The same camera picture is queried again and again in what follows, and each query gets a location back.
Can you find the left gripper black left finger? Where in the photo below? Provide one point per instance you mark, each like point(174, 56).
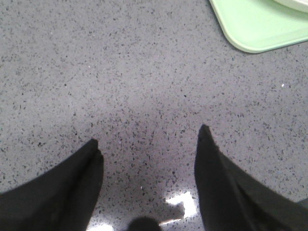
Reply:
point(62, 199)

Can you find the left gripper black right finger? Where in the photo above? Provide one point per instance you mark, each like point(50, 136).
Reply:
point(232, 200)

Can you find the white round plate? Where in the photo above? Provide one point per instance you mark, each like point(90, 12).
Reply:
point(299, 5)

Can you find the light green serving tray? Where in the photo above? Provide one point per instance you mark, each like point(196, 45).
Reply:
point(256, 26)

